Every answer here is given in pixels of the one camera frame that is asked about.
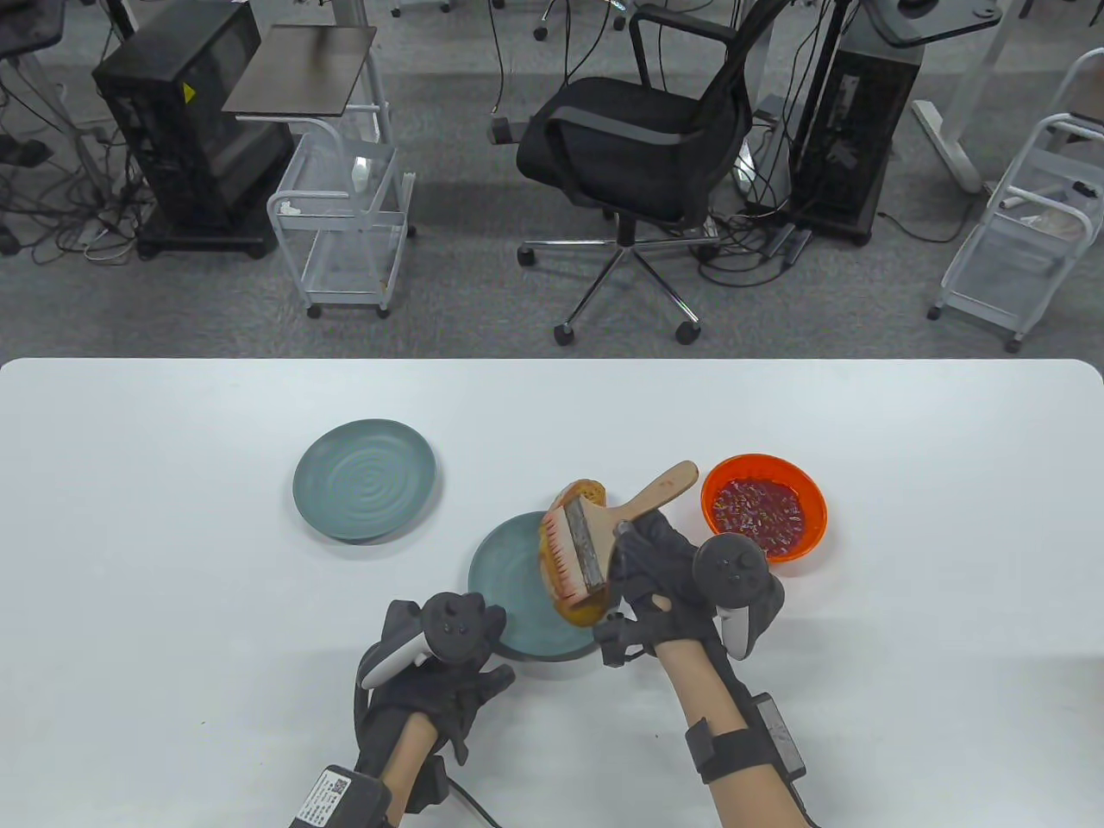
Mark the tangle of black cables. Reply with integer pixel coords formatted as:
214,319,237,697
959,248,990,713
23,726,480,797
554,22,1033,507
0,60,156,264

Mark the person's right hand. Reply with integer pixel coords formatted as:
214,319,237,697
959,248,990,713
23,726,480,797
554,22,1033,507
593,509,786,667

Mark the black round hand tracker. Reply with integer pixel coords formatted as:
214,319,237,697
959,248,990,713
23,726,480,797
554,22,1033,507
356,592,506,691
694,535,786,661

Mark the person's left hand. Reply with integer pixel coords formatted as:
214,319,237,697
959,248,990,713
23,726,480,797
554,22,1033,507
352,591,517,767

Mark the wooden brush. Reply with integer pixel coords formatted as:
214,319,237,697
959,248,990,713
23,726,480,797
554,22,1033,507
540,460,699,605

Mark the person's right forearm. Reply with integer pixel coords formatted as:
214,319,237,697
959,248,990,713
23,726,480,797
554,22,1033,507
657,640,820,828

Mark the black office chair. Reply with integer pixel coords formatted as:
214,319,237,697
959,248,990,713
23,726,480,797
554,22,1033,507
516,0,794,348

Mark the dark grey desk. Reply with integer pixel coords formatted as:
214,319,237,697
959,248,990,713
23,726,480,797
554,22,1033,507
0,0,66,61

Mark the orange plastic bowl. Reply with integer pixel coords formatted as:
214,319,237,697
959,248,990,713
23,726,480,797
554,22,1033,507
700,454,829,563

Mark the bundle of floor cables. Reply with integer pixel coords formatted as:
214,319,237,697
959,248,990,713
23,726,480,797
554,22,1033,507
699,207,812,290

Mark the black labelled wrist camera box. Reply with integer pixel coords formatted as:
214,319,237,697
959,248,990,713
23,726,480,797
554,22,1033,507
289,763,393,828

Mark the black strapped wrist camera box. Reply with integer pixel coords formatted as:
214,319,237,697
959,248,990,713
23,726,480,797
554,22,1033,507
686,693,807,784

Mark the black computer tower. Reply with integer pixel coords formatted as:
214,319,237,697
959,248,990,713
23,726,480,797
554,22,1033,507
92,0,296,260
789,26,925,248

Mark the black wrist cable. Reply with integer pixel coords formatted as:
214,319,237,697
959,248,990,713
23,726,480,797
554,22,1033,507
444,774,505,828

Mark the brown bread slice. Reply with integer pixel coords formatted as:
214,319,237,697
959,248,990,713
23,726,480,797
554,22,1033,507
536,479,612,629

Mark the teal round plate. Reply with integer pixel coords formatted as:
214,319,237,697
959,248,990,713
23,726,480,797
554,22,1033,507
467,511,605,662
292,419,438,544

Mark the white wire cart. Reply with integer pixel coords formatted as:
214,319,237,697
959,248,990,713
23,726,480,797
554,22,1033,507
927,47,1104,354
266,103,417,320

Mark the white-legged grey desk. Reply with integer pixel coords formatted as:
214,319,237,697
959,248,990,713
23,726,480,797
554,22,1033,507
862,0,1036,195

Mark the person's left forearm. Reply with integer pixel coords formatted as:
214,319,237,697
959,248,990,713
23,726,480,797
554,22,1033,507
384,716,442,828

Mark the brown side table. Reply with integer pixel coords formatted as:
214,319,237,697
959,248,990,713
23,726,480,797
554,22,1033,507
222,0,385,147

